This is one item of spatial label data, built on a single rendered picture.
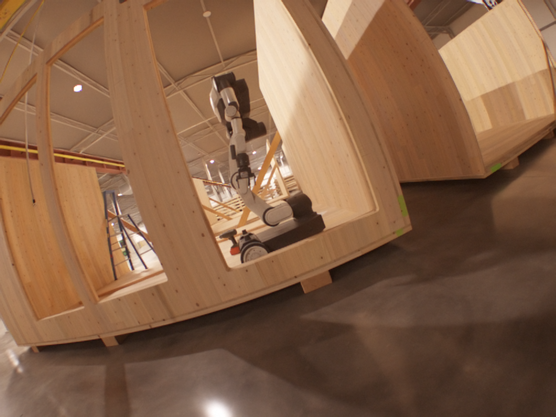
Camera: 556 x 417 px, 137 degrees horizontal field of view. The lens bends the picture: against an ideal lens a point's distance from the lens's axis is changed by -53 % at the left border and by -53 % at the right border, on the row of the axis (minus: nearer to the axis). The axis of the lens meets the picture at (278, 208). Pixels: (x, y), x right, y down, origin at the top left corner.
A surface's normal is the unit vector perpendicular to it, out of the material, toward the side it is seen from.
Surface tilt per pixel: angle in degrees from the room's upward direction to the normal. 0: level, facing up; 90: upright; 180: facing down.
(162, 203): 90
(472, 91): 90
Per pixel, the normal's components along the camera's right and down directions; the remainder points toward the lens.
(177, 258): 0.04, 0.07
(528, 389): -0.36, -0.93
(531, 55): -0.93, 0.37
